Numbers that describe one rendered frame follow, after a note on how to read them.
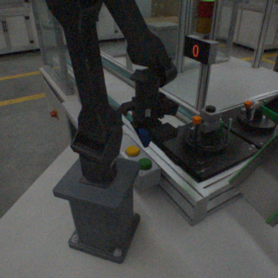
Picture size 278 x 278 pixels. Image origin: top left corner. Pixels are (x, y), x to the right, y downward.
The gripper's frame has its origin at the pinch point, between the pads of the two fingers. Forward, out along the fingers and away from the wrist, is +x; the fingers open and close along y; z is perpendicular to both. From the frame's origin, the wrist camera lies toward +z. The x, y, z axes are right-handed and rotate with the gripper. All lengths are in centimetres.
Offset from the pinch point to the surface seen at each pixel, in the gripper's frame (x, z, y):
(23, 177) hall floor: 106, -32, 134
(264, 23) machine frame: -11, 129, 57
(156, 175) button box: 12.1, 1.5, -3.6
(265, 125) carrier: 6.7, 44.2, -7.8
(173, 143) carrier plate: 8.7, 12.3, 2.8
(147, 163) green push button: 8.5, -0.1, -1.1
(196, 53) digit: -13.7, 30.7, 16.1
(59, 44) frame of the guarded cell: -7, 3, 80
